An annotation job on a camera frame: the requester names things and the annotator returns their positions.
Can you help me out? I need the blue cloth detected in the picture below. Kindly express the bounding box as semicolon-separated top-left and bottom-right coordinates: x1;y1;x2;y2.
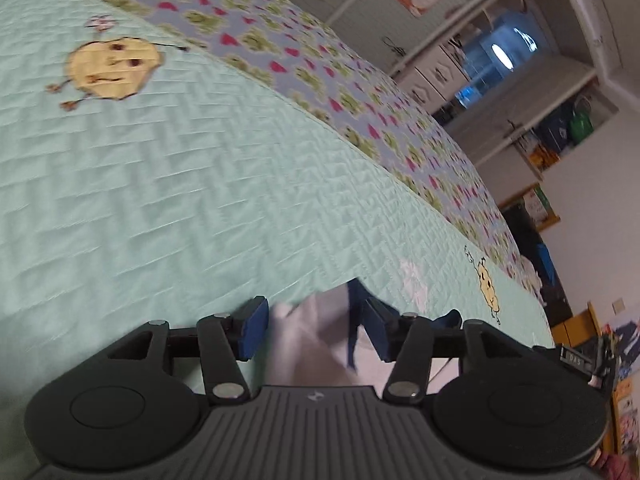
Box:
534;241;559;287

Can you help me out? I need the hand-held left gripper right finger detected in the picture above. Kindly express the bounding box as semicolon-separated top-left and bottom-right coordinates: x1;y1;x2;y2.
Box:
364;297;529;405

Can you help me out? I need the green hanging bag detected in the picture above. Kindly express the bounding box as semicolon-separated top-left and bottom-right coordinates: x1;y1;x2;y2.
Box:
569;101;597;144

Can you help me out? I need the orange package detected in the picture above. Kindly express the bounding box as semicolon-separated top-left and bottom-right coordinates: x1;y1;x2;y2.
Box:
529;146;559;172

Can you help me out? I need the white drawer unit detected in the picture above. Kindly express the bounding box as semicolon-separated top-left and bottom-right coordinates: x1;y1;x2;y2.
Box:
394;41;474;112

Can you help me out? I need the white cloth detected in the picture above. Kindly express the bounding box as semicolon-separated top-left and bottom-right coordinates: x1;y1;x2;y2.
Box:
514;254;549;307

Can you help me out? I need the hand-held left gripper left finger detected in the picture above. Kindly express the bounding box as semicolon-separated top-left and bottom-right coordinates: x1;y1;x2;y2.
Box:
105;296;271;406

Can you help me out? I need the black chair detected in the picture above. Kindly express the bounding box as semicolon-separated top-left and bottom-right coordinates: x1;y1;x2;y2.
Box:
501;201;574;327

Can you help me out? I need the wooden side cabinet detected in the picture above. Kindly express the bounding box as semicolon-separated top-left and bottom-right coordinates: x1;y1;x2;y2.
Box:
549;302;622;457

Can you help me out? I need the green quilted bee blanket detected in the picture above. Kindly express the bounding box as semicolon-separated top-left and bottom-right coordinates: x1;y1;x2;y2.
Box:
0;0;557;461

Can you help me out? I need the dark blue hanging bag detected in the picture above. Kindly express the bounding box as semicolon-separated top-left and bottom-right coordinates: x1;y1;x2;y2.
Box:
536;114;577;154

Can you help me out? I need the white door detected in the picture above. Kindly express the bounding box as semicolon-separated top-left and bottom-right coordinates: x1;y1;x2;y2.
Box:
469;66;599;167

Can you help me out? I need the white blue floral shirt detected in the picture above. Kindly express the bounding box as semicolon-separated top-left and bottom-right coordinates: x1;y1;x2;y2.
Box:
265;277;465;397

